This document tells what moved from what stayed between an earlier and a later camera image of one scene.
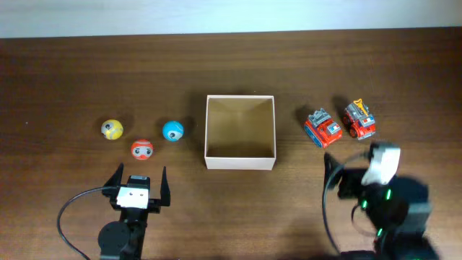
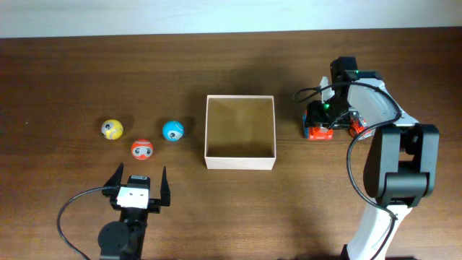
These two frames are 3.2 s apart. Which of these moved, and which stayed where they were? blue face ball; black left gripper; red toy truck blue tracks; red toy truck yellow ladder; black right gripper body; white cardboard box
Moved: black right gripper body; red toy truck blue tracks
Stayed: white cardboard box; blue face ball; black left gripper; red toy truck yellow ladder
